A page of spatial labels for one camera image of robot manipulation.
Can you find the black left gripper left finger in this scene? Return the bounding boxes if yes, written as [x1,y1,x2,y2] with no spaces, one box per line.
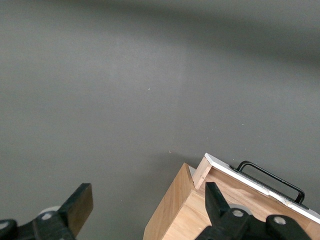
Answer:
[0,182,94,240]

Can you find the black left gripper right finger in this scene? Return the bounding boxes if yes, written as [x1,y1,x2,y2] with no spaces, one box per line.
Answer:
[194,181,311,240]

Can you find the white-front drawer with handle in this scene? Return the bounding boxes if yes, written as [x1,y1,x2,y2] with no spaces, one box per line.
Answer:
[193,152,320,240]

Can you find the black metal drawer handle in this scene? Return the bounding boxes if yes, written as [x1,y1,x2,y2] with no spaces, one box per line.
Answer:
[228,160,310,210]

